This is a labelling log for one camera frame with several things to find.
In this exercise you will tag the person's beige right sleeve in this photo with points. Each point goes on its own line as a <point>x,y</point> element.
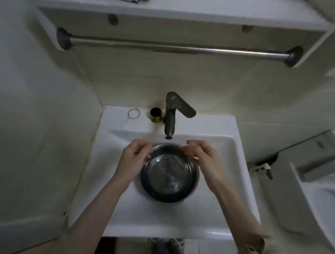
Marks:
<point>256,246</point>

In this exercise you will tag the patterned slipper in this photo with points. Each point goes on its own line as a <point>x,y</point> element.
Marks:
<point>157,247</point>
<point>176,247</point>

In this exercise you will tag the tarnished angle valve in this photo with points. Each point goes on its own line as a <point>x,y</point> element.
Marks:
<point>268,174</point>

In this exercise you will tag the white toilet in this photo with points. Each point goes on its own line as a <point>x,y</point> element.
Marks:
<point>285,183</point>

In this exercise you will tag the white ceramic sink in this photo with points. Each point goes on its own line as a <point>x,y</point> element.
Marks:
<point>125,209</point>

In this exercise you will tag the metal towel bar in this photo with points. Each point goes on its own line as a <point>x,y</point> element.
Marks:
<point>183,48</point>

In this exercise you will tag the person's right forearm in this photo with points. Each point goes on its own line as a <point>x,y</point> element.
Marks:
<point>230,209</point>

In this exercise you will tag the person's left hand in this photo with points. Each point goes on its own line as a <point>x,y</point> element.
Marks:
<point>130,162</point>

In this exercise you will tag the stainless steel bowl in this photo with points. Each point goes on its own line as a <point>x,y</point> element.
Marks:
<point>170,180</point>

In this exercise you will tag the person's left forearm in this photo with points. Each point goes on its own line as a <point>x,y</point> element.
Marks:
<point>99,209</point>

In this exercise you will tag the gray metal faucet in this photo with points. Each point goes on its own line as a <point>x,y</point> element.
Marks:
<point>169,120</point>

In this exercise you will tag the person's right hand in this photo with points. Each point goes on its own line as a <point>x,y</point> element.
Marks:
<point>209,164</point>

